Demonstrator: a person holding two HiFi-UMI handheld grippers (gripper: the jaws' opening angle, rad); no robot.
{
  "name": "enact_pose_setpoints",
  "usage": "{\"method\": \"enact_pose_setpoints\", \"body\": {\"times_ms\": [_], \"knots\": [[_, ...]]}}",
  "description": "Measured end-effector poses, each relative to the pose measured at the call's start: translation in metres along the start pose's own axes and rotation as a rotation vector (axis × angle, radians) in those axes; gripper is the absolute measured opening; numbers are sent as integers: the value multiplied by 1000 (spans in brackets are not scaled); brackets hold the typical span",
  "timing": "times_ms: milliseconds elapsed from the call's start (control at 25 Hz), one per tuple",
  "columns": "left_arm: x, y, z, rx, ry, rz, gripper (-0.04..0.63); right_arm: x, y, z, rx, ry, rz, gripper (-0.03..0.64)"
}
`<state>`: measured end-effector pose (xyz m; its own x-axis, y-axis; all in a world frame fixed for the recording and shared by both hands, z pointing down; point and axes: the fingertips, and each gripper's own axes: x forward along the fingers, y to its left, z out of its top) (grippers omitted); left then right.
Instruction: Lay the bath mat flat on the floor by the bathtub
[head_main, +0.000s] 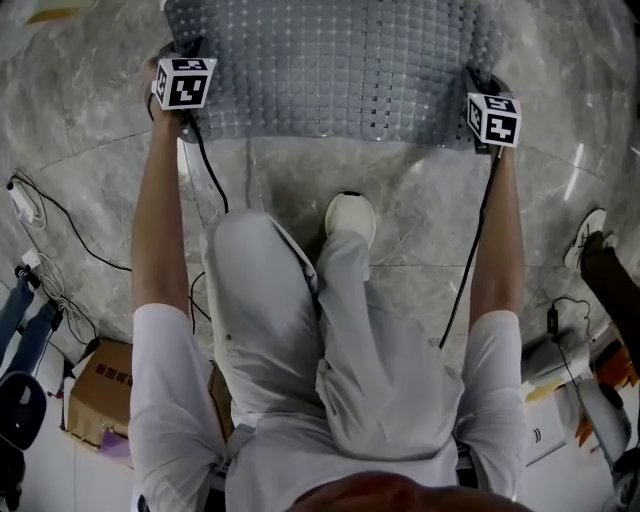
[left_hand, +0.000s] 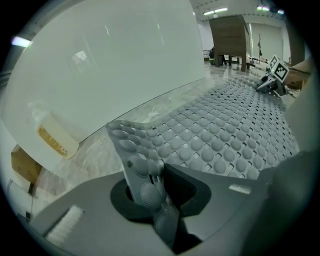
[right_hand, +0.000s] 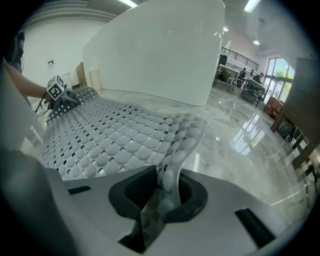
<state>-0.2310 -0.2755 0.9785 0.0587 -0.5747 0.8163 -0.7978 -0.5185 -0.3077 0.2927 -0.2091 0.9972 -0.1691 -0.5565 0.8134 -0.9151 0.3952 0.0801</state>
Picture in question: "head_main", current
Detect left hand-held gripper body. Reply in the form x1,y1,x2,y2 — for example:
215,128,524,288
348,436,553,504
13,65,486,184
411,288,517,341
151,38,218,145

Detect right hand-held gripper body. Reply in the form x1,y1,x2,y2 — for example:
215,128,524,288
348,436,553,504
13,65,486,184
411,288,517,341
463,67,523,154

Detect grey bubbled bath mat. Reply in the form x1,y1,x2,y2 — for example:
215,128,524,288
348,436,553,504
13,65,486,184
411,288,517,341
162,0,504,150

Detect person's left forearm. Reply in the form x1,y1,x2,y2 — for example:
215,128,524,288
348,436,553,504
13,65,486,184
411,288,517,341
129,106,195,324

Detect person's right forearm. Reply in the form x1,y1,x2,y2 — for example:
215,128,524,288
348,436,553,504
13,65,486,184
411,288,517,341
465,144,527,329

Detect white flat box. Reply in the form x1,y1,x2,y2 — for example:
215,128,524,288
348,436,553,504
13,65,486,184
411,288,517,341
523,398,569,467

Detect person's white shoe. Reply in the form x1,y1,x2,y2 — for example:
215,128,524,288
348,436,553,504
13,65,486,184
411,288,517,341
563,208,619,270
323,190,378,249

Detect white power strip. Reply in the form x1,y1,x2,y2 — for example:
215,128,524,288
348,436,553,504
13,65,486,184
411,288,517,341
6,180,43,227

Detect grey rounded device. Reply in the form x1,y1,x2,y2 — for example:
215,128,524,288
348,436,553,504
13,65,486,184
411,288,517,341
521,328,592,389

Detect person's light grey trousers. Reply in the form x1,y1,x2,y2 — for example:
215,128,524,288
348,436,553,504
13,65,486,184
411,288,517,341
203,209,466,461

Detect brown cardboard box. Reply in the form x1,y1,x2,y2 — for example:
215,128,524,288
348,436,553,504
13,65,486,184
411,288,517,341
66,337,137,454

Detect person's white shirt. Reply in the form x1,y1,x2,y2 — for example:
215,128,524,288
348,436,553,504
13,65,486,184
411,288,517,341
128,302,529,512

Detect black chair base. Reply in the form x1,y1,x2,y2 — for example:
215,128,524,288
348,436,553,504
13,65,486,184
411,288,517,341
0,371,49,509

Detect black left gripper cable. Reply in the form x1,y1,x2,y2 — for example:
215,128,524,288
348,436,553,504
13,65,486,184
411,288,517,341
185,112,230,324

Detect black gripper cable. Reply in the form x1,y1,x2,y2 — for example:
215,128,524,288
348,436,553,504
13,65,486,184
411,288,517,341
185,112,230,324
438,147,503,350

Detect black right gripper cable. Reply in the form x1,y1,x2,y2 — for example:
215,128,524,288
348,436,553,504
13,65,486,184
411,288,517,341
438,147,503,350

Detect thin black floor cable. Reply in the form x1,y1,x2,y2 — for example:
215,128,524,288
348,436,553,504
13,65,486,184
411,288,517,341
8,172,133,274

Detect black adapter with cable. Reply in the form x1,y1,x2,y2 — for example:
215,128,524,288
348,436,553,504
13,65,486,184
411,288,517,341
546,296,594,401

